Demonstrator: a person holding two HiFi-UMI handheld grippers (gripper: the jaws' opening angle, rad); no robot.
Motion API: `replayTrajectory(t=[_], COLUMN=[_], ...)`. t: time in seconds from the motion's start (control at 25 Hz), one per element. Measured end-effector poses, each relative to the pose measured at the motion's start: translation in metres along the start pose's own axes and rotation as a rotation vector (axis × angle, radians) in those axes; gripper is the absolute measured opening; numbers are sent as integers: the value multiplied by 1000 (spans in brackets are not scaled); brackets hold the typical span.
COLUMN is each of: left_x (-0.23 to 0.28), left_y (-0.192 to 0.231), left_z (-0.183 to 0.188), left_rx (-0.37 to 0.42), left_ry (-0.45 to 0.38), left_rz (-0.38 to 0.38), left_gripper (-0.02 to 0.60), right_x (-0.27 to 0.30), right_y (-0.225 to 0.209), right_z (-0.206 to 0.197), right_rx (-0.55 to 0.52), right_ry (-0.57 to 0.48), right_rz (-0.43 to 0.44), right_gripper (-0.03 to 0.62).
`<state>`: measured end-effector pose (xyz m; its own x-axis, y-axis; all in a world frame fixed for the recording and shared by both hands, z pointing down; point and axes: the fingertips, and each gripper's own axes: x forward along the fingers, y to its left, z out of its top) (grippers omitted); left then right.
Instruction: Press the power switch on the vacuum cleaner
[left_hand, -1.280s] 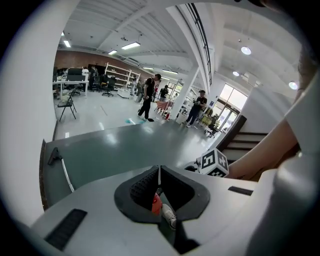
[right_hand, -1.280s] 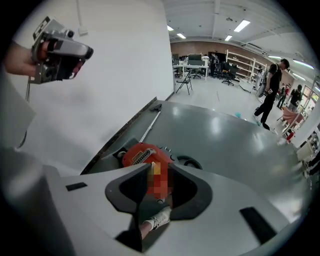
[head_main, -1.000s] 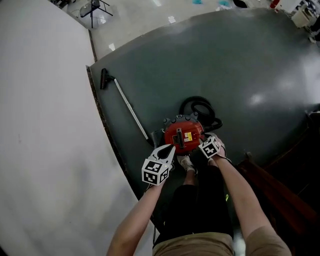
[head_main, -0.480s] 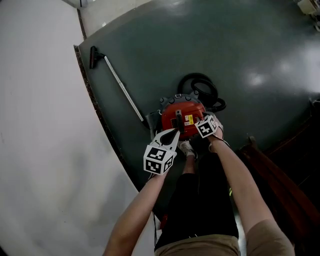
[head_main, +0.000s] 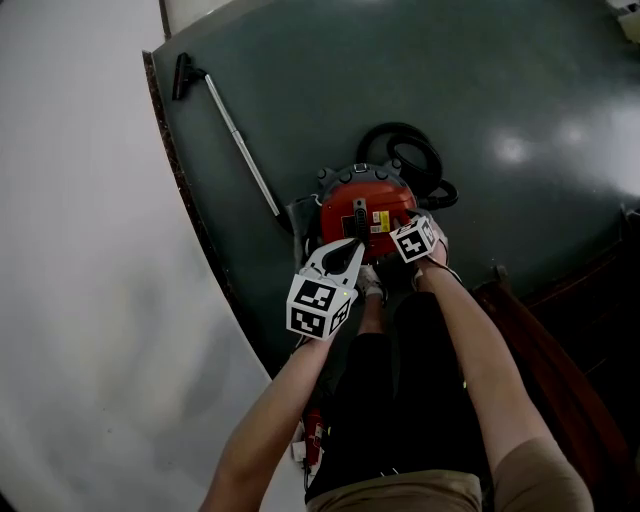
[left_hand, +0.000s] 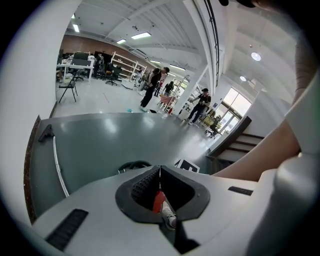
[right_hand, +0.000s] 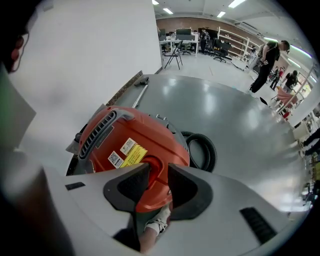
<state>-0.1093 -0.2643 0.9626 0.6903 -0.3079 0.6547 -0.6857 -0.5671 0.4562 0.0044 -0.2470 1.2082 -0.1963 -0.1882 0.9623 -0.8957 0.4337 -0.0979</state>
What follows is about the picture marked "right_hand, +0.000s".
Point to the ceiling light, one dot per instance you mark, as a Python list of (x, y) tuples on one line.
[(237, 3), (221, 14), (167, 10)]

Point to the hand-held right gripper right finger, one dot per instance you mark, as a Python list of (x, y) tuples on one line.
[(212, 212)]

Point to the white bin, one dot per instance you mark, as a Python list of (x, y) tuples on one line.
[(300, 131)]

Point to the person's left leg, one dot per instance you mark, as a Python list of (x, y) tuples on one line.
[(32, 207)]

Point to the black round floor pad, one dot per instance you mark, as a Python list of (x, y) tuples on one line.
[(263, 100)]

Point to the white shelf unit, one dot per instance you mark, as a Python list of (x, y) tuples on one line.
[(235, 42)]

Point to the white office desk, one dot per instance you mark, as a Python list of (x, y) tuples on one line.
[(182, 41)]

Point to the orange chair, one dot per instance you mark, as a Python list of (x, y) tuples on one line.
[(287, 96)]

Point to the black folding chair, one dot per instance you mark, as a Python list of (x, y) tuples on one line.
[(175, 53)]

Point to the red vacuum cleaner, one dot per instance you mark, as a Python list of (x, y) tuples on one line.
[(140, 132)]

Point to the person's face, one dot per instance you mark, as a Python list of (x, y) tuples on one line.
[(18, 53)]

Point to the person's beige shirt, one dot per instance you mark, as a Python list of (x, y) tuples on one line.
[(15, 107)]

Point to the metal vacuum wand with nozzle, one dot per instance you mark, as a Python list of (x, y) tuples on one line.
[(140, 92)]

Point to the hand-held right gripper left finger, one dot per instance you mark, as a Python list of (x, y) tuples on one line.
[(95, 200)]

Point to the person's left white shoe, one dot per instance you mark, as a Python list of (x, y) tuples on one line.
[(157, 220)]

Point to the black office chair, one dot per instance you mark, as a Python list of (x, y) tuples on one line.
[(222, 50)]

